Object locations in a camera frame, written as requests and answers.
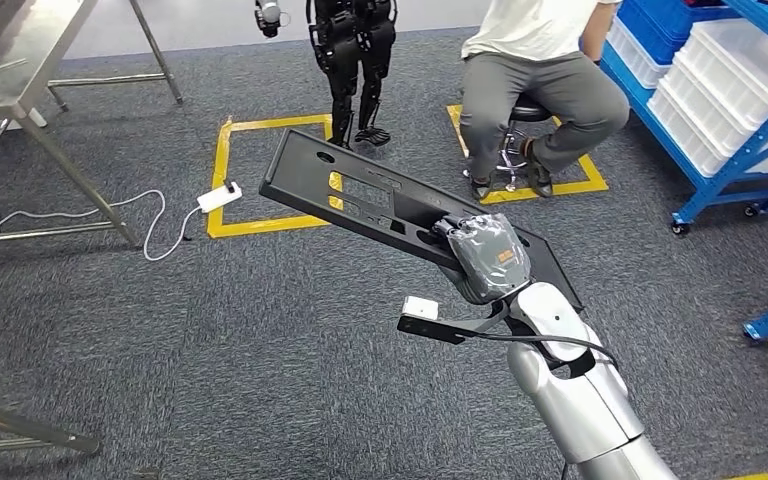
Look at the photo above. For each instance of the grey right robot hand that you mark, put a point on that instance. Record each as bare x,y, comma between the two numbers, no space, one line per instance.
490,258

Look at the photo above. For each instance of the black plastic frame part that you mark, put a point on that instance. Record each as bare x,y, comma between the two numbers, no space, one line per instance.
291,172

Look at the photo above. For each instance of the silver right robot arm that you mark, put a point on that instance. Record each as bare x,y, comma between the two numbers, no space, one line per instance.
576,397

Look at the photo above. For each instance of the person's forearm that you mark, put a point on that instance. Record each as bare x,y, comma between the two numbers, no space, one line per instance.
597,30

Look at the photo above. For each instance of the black stool chrome base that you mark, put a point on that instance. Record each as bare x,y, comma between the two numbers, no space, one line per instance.
530,107

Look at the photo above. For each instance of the person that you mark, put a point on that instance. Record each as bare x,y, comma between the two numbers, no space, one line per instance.
536,79

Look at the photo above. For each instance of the white plastic bin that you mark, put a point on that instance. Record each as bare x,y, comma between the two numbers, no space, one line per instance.
636,60
742,66
708,112
682,142

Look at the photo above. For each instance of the black humanoid robot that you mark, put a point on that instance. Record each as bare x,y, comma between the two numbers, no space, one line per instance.
351,53

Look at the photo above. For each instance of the black power plug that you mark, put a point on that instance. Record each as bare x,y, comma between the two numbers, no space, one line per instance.
229,187

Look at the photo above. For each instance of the white power strip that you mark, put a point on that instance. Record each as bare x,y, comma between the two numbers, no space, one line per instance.
218,199

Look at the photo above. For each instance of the yellow floor tape square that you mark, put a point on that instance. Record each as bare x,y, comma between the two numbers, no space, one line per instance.
220,172

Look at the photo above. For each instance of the blue plastic bin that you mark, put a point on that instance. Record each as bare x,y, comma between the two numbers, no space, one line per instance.
656,26

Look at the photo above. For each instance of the steel hex key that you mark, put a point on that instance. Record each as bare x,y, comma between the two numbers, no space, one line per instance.
8,64

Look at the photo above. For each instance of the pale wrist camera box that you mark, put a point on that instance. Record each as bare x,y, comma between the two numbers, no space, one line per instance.
420,308

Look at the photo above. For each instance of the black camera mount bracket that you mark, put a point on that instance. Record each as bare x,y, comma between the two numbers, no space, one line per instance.
430,329

